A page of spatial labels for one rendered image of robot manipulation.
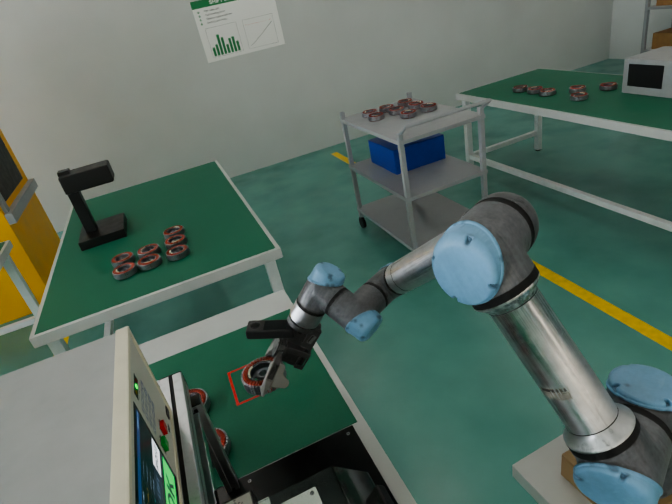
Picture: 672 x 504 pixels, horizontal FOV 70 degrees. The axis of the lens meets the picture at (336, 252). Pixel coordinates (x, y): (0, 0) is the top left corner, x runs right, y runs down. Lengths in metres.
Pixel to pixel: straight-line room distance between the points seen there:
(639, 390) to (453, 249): 0.43
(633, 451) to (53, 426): 0.83
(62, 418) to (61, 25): 5.19
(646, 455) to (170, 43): 5.43
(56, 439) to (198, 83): 5.24
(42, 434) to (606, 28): 8.54
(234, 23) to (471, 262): 5.28
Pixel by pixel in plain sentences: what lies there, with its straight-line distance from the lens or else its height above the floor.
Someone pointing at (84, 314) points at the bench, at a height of 0.75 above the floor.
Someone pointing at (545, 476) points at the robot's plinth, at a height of 0.75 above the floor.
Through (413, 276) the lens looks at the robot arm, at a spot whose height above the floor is 1.18.
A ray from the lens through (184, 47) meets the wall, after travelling 5.75.
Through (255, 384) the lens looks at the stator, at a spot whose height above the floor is 0.95.
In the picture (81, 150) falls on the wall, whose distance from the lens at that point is 5.87.
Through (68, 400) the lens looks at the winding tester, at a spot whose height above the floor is 1.32.
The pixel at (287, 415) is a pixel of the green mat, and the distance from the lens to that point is 1.40.
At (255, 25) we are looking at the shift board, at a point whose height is 1.55.
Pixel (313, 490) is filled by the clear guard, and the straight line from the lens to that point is 0.84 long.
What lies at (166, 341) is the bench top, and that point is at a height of 0.75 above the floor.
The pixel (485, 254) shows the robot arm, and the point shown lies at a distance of 0.71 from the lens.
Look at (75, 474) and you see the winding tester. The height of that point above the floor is 1.32.
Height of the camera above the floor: 1.74
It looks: 28 degrees down
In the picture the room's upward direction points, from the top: 13 degrees counter-clockwise
